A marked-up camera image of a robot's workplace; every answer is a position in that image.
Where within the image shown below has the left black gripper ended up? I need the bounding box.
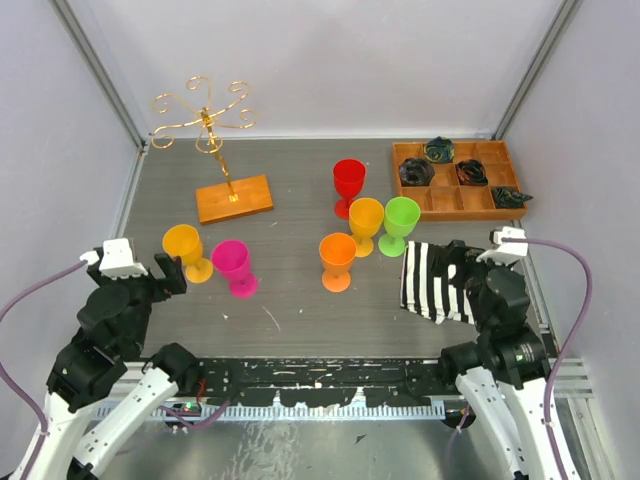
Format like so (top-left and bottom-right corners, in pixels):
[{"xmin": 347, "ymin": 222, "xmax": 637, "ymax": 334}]
[{"xmin": 89, "ymin": 251, "xmax": 187, "ymax": 353}]

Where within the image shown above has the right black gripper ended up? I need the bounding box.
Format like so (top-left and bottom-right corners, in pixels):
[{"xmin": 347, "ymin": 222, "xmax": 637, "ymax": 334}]
[{"xmin": 429, "ymin": 237, "xmax": 516, "ymax": 331}]

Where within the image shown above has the gold wire wine glass rack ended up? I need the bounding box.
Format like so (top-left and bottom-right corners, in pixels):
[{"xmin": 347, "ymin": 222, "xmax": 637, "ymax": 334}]
[{"xmin": 151, "ymin": 75, "xmax": 274, "ymax": 225}]

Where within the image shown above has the orange plastic wine glass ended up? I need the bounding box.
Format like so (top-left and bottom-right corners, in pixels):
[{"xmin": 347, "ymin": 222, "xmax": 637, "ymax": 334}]
[{"xmin": 319, "ymin": 232, "xmax": 357, "ymax": 293}]

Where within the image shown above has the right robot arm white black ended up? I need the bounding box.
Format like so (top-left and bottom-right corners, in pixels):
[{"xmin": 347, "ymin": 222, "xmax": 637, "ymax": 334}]
[{"xmin": 432, "ymin": 240, "xmax": 579, "ymax": 479}]

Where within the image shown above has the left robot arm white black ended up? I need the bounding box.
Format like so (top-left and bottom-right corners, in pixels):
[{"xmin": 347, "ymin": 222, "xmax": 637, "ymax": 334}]
[{"xmin": 1, "ymin": 248, "xmax": 201, "ymax": 479}]

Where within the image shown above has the yellow wine glass left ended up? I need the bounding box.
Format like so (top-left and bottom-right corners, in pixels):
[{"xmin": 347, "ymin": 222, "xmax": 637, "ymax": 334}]
[{"xmin": 162, "ymin": 224, "xmax": 214, "ymax": 284}]

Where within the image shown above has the yellow wine glass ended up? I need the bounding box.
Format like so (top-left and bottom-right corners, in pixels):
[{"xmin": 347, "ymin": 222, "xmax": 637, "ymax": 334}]
[
  {"xmin": 348, "ymin": 197, "xmax": 384, "ymax": 258},
  {"xmin": 162, "ymin": 224, "xmax": 214, "ymax": 284}
]

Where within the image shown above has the magenta plastic wine glass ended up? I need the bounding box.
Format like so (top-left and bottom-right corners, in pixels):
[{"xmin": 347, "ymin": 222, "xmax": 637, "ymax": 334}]
[{"xmin": 211, "ymin": 239, "xmax": 258, "ymax": 298}]

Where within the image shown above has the green plastic wine glass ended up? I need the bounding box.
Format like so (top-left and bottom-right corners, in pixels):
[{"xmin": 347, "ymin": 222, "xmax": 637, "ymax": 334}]
[{"xmin": 378, "ymin": 196, "xmax": 421, "ymax": 258}]

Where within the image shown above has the yellow wine glass centre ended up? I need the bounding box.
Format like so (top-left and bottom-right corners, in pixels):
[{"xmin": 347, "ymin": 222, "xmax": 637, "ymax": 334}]
[{"xmin": 348, "ymin": 197, "xmax": 384, "ymax": 258}]

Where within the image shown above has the red plastic wine glass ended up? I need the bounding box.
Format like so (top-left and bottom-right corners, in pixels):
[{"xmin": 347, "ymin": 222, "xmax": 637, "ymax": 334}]
[{"xmin": 333, "ymin": 158, "xmax": 366, "ymax": 219}]

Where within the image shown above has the black white striped cloth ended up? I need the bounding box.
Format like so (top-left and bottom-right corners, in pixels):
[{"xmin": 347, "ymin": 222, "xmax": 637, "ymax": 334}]
[{"xmin": 400, "ymin": 241, "xmax": 475, "ymax": 325}]

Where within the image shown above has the wooden compartment tray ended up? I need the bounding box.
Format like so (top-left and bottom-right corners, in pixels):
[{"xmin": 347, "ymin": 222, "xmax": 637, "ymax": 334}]
[{"xmin": 391, "ymin": 140, "xmax": 528, "ymax": 222}]

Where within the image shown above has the dark rolled tie right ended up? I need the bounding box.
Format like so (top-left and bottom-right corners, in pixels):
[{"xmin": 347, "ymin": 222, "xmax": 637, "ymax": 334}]
[{"xmin": 491, "ymin": 186, "xmax": 533, "ymax": 209}]

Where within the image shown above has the dark rolled tie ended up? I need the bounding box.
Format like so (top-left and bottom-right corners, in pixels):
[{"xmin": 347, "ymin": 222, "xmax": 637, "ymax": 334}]
[
  {"xmin": 399, "ymin": 157, "xmax": 435, "ymax": 187},
  {"xmin": 456, "ymin": 159, "xmax": 488, "ymax": 187},
  {"xmin": 491, "ymin": 186, "xmax": 533, "ymax": 209},
  {"xmin": 424, "ymin": 136, "xmax": 455, "ymax": 164}
]

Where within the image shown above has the dark rolled tie middle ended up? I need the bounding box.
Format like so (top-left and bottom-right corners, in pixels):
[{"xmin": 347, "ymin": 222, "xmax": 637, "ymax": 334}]
[{"xmin": 456, "ymin": 159, "xmax": 488, "ymax": 187}]

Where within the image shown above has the dark rolled tie left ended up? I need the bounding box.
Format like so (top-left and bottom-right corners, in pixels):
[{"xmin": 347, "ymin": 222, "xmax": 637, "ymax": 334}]
[{"xmin": 399, "ymin": 157, "xmax": 435, "ymax": 187}]

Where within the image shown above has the dark rolled tie top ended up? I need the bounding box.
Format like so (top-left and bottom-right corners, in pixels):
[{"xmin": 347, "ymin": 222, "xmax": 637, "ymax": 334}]
[{"xmin": 424, "ymin": 136, "xmax": 455, "ymax": 164}]

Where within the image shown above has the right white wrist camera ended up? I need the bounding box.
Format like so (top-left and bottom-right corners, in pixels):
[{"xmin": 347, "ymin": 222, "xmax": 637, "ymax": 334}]
[{"xmin": 476, "ymin": 226, "xmax": 528, "ymax": 265}]

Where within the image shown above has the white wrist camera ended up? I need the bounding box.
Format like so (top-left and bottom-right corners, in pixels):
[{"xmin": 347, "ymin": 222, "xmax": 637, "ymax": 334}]
[
  {"xmin": 79, "ymin": 238, "xmax": 149, "ymax": 280},
  {"xmin": 476, "ymin": 226, "xmax": 528, "ymax": 265}
]

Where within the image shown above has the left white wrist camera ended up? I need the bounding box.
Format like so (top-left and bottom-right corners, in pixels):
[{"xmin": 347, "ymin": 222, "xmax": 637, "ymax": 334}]
[{"xmin": 79, "ymin": 238, "xmax": 149, "ymax": 280}]

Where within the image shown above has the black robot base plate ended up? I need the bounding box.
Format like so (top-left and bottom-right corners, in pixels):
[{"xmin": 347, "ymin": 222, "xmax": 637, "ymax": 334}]
[{"xmin": 179, "ymin": 357, "xmax": 460, "ymax": 408}]

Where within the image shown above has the grey slotted cable duct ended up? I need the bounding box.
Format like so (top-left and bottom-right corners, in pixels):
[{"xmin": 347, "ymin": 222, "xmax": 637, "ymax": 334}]
[{"xmin": 92, "ymin": 402, "xmax": 446, "ymax": 424}]

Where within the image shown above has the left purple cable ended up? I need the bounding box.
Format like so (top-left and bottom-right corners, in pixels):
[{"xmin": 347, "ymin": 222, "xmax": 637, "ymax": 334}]
[{"xmin": 0, "ymin": 259, "xmax": 89, "ymax": 431}]

